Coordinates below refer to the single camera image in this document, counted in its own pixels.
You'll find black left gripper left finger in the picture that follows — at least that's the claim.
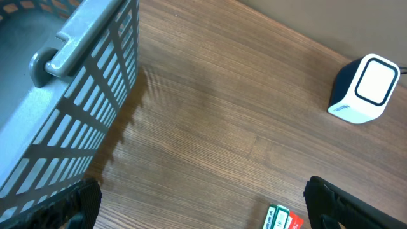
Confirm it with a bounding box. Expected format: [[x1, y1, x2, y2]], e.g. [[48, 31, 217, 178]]
[[1, 178, 102, 229]]

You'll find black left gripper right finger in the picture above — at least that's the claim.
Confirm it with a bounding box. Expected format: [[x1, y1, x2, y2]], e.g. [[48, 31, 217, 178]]
[[303, 176, 406, 229]]

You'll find red stick packet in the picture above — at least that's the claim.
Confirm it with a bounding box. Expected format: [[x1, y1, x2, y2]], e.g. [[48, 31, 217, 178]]
[[284, 212, 304, 229]]

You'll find green white gum pack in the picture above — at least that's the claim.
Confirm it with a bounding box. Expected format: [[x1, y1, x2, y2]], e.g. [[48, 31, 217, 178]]
[[262, 204, 289, 229]]

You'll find white barcode scanner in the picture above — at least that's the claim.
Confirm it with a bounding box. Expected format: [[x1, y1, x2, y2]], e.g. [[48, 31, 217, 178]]
[[328, 53, 401, 124]]

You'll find grey plastic basket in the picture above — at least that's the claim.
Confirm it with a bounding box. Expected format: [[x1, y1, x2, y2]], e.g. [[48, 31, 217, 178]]
[[1, 0, 139, 221]]

